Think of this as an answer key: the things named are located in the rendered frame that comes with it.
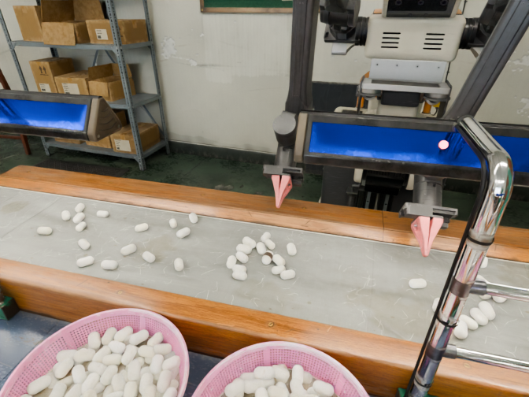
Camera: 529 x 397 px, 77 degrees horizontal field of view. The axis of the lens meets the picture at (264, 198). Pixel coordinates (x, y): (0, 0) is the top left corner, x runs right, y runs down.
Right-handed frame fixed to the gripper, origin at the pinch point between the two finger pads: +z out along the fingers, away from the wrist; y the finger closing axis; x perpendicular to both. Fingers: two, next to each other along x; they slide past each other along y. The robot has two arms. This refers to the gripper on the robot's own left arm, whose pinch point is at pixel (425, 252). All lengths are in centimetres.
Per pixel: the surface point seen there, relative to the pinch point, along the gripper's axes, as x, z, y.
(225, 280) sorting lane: -0.1, 12.9, -39.8
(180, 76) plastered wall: 144, -161, -161
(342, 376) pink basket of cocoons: -12.4, 25.0, -14.8
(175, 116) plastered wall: 173, -140, -171
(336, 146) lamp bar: -27.5, -6.1, -20.4
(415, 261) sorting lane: 9.5, -0.2, 0.5
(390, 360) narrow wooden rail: -10.6, 21.3, -7.7
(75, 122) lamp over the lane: -27, -6, -66
